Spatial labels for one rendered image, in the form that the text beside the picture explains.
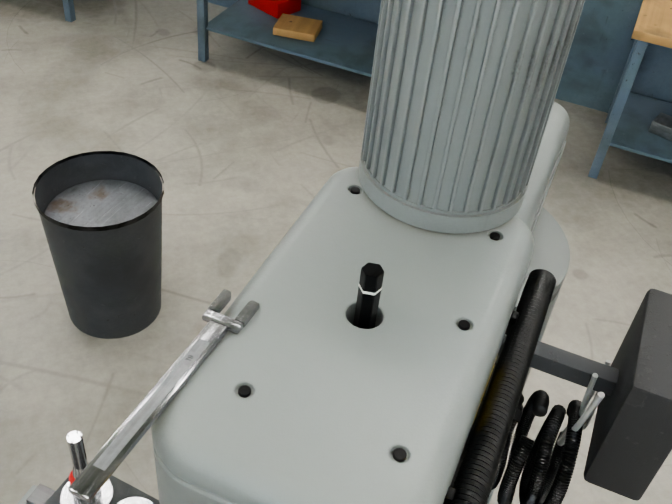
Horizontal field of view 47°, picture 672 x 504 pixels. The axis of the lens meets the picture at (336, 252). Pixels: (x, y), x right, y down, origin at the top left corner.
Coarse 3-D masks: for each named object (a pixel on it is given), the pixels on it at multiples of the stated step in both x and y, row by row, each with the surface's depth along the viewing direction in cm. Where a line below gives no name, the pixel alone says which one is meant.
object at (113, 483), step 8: (112, 480) 142; (120, 480) 143; (64, 488) 139; (104, 488) 140; (112, 488) 140; (120, 488) 141; (128, 488) 141; (136, 488) 142; (56, 496) 139; (64, 496) 138; (72, 496) 138; (104, 496) 138; (112, 496) 139; (120, 496) 140; (128, 496) 140; (136, 496) 140; (144, 496) 140
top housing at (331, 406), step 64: (320, 192) 92; (320, 256) 82; (384, 256) 83; (448, 256) 84; (512, 256) 85; (256, 320) 74; (320, 320) 75; (384, 320) 76; (448, 320) 77; (192, 384) 68; (256, 384) 69; (320, 384) 69; (384, 384) 70; (448, 384) 71; (192, 448) 64; (256, 448) 64; (320, 448) 64; (384, 448) 65; (448, 448) 66
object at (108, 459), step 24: (216, 312) 74; (240, 312) 74; (216, 336) 72; (192, 360) 69; (168, 384) 67; (144, 408) 65; (120, 432) 63; (144, 432) 63; (96, 456) 61; (120, 456) 61; (96, 480) 60
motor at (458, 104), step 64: (384, 0) 78; (448, 0) 71; (512, 0) 69; (576, 0) 74; (384, 64) 81; (448, 64) 74; (512, 64) 74; (384, 128) 84; (448, 128) 78; (512, 128) 79; (384, 192) 87; (448, 192) 83; (512, 192) 87
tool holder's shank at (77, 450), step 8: (72, 432) 128; (80, 432) 128; (72, 440) 127; (80, 440) 127; (72, 448) 127; (80, 448) 128; (72, 456) 129; (80, 456) 129; (80, 464) 130; (72, 472) 133; (80, 472) 132
